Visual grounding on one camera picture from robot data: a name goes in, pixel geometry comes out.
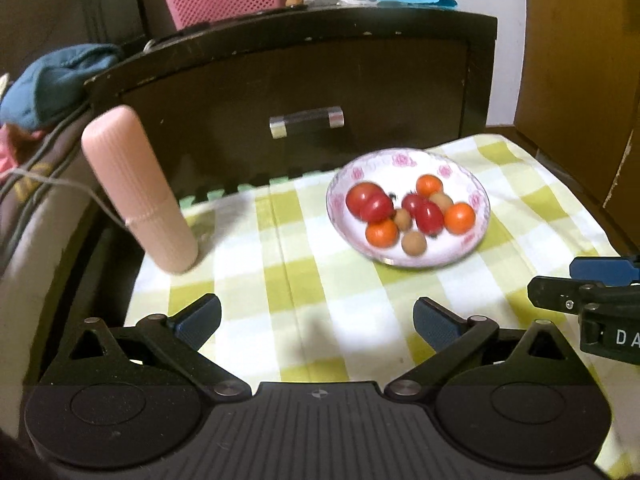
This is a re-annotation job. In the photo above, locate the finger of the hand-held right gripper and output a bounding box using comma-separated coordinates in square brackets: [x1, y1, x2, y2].
[570, 255, 640, 288]
[527, 275, 640, 313]

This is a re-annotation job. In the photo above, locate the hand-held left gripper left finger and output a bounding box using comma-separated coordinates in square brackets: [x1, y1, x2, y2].
[67, 293, 252, 403]

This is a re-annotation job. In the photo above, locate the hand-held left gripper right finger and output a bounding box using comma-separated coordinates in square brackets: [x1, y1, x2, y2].
[384, 296, 576, 403]

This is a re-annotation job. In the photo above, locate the white floral plate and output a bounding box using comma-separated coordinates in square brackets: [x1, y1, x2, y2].
[326, 148, 491, 268]

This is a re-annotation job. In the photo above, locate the orange tangerine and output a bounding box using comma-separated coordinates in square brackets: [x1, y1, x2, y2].
[365, 218, 400, 248]
[416, 174, 444, 198]
[444, 202, 476, 235]

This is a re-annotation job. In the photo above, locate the red cherry tomato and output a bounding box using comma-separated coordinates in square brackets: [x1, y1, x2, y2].
[401, 193, 426, 218]
[415, 201, 446, 236]
[362, 195, 395, 223]

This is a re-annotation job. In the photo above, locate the large red tomato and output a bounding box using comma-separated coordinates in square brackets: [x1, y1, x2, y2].
[346, 182, 386, 221]

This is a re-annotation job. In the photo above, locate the yellow checked tablecloth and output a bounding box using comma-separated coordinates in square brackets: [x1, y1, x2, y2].
[122, 132, 640, 476]

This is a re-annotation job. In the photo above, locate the pink ribbed bottle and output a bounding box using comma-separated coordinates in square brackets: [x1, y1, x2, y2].
[81, 105, 199, 275]

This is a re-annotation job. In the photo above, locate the brown quilt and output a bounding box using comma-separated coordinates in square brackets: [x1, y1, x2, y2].
[0, 105, 131, 411]

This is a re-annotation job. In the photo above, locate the brown wooden wardrobe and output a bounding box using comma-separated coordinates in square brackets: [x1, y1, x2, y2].
[515, 0, 640, 246]

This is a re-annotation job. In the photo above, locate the pink cloth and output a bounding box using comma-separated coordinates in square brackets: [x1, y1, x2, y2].
[0, 125, 46, 171]

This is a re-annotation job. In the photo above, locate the dark wooden nightstand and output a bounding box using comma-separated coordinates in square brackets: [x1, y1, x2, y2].
[84, 7, 498, 198]

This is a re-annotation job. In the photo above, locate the blue cloth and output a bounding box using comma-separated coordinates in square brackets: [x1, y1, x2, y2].
[0, 44, 125, 131]

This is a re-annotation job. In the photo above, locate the white cable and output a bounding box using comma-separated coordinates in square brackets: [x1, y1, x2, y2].
[0, 167, 126, 226]

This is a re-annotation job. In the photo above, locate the metal drawer handle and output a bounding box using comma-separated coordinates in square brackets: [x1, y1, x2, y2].
[269, 106, 346, 138]

